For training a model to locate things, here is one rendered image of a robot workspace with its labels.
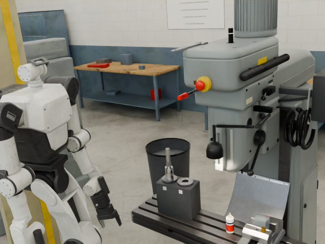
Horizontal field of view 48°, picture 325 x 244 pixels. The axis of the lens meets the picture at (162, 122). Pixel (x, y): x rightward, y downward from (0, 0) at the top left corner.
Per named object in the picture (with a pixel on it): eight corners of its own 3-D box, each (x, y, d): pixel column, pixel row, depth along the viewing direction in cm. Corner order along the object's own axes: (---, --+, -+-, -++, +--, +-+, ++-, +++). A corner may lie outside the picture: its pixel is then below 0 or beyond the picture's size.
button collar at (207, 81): (209, 92, 144) (208, 77, 142) (196, 91, 147) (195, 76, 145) (212, 91, 145) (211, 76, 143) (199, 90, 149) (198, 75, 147)
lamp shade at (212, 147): (204, 159, 153) (204, 144, 151) (207, 152, 160) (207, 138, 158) (222, 160, 151) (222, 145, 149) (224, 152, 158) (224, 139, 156)
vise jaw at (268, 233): (267, 244, 168) (267, 237, 166) (242, 236, 175) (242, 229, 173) (272, 237, 172) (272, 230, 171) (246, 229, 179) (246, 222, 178)
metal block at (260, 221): (265, 233, 173) (265, 222, 172) (253, 229, 177) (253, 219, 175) (269, 227, 177) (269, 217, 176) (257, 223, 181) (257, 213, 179)
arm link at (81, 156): (75, 174, 187) (59, 140, 182) (84, 164, 196) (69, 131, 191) (92, 170, 182) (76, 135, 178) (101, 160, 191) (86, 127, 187)
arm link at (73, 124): (59, 151, 183) (51, 108, 175) (73, 140, 194) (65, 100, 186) (80, 152, 179) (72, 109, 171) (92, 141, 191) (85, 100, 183)
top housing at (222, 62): (235, 93, 139) (234, 51, 134) (178, 87, 155) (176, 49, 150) (281, 69, 174) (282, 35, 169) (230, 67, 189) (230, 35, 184)
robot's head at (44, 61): (21, 73, 152) (27, 58, 148) (34, 69, 160) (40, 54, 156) (33, 82, 151) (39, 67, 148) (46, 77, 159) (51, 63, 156)
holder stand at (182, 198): (192, 220, 202) (190, 188, 196) (157, 211, 213) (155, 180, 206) (201, 209, 212) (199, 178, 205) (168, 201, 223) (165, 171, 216)
